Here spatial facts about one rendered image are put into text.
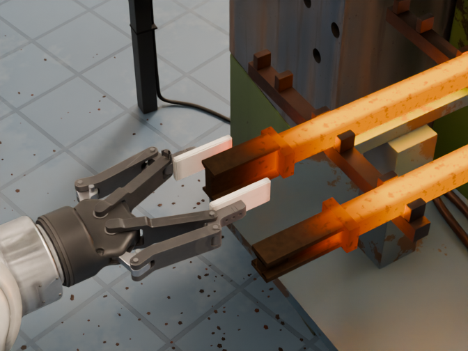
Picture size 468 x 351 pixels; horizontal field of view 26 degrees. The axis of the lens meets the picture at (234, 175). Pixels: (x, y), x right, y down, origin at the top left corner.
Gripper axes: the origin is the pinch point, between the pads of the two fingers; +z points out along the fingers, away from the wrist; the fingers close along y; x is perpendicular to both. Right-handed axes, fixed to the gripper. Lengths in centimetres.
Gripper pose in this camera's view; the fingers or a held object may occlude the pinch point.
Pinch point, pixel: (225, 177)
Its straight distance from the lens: 106.5
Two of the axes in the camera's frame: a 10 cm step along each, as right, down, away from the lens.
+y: 5.2, 6.0, -6.0
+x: 0.0, -7.0, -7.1
